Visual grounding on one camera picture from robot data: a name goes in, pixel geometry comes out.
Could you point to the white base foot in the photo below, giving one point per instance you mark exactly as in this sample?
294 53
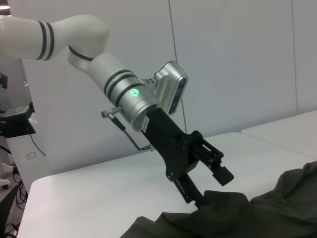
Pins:
5 178

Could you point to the white robot torso column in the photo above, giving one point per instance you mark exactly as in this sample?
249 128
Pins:
22 153

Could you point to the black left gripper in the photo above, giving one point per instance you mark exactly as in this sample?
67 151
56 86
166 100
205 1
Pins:
171 146

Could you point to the dark green FREE T-shirt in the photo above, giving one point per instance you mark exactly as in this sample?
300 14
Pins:
235 218

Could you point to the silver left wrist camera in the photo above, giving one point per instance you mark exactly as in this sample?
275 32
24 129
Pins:
171 84

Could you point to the black electronics box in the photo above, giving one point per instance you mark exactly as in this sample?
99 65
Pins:
15 124

